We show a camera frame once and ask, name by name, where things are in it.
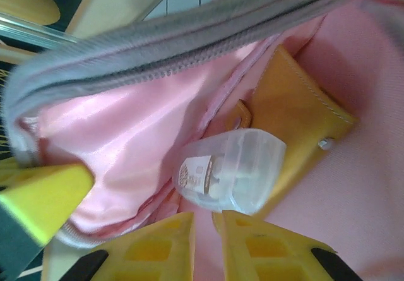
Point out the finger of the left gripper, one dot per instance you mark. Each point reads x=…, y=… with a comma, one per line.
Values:
x=47, y=199

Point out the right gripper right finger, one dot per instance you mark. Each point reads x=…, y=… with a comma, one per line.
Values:
x=271, y=255

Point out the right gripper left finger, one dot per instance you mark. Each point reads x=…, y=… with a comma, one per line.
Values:
x=151, y=255

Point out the pink backpack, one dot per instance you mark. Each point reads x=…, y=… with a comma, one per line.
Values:
x=126, y=135

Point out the orange leather case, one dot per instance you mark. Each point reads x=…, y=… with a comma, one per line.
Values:
x=300, y=98

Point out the aluminium corner post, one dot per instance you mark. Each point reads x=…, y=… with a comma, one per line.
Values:
x=31, y=30

